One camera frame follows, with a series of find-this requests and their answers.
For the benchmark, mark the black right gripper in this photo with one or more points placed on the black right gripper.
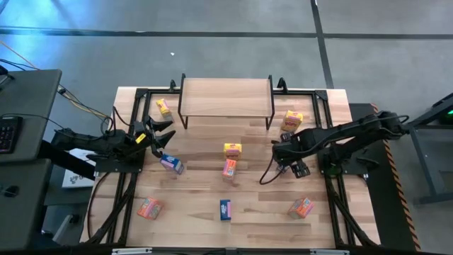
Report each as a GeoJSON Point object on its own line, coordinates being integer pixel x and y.
{"type": "Point", "coordinates": [285, 154]}

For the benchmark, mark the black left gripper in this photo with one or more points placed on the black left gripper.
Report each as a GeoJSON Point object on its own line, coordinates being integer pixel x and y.
{"type": "Point", "coordinates": [143, 136]}

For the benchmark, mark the yellow Pops cereal box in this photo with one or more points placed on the yellow Pops cereal box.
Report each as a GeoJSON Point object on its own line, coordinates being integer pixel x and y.
{"type": "Point", "coordinates": [163, 106]}
{"type": "Point", "coordinates": [292, 119]}
{"type": "Point", "coordinates": [232, 148]}

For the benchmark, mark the orange Mini-Wheats cereal box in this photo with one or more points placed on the orange Mini-Wheats cereal box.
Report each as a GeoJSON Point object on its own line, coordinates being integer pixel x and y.
{"type": "Point", "coordinates": [229, 168]}
{"type": "Point", "coordinates": [301, 208]}
{"type": "Point", "coordinates": [149, 208]}

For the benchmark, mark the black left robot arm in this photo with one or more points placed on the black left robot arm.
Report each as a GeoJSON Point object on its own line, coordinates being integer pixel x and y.
{"type": "Point", "coordinates": [106, 141]}

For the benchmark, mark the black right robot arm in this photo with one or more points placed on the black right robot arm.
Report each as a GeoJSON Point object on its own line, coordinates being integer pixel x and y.
{"type": "Point", "coordinates": [354, 130]}

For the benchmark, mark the white printed box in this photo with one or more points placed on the white printed box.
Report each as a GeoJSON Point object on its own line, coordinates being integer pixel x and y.
{"type": "Point", "coordinates": [76, 177]}

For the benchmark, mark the black hazard-striped floor mat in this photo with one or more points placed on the black hazard-striped floor mat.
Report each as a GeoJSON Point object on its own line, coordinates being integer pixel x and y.
{"type": "Point", "coordinates": [382, 198]}

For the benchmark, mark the grey desk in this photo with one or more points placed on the grey desk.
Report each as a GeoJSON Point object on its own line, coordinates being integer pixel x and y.
{"type": "Point", "coordinates": [32, 102]}
{"type": "Point", "coordinates": [21, 212]}

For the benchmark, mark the black keyboard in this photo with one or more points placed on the black keyboard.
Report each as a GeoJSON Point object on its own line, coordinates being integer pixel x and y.
{"type": "Point", "coordinates": [8, 134]}

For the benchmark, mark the black computer mouse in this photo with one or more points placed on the black computer mouse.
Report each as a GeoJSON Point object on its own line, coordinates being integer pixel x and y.
{"type": "Point", "coordinates": [10, 191]}

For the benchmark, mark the black equipment stand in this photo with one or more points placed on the black equipment stand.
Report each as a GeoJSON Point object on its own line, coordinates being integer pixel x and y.
{"type": "Point", "coordinates": [442, 110]}

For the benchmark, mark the black aluminium rig frame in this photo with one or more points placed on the black aluminium rig frame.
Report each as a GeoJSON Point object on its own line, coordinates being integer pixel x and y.
{"type": "Point", "coordinates": [301, 92]}

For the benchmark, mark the wooden shelf black metal frame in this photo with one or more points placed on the wooden shelf black metal frame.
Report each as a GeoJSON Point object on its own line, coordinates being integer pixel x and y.
{"type": "Point", "coordinates": [226, 97]}

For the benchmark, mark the silver bracket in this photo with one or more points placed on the silver bracket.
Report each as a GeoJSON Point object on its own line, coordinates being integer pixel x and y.
{"type": "Point", "coordinates": [329, 252]}
{"type": "Point", "coordinates": [131, 250]}

